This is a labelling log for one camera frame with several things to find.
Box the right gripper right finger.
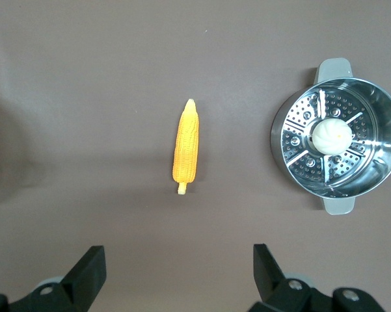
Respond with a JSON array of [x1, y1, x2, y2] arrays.
[[250, 243, 386, 312]]

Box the steel steamer pot with holes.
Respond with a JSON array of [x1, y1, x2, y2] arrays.
[[269, 57, 391, 216]]

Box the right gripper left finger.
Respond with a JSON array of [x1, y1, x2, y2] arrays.
[[9, 245, 107, 312]]

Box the brown table mat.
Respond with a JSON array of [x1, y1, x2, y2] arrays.
[[0, 0, 391, 312]]

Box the yellow toy corn cob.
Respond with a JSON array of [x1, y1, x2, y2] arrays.
[[172, 98, 200, 196]]

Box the white toy steamed bun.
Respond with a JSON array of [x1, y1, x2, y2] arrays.
[[312, 118, 353, 155]]

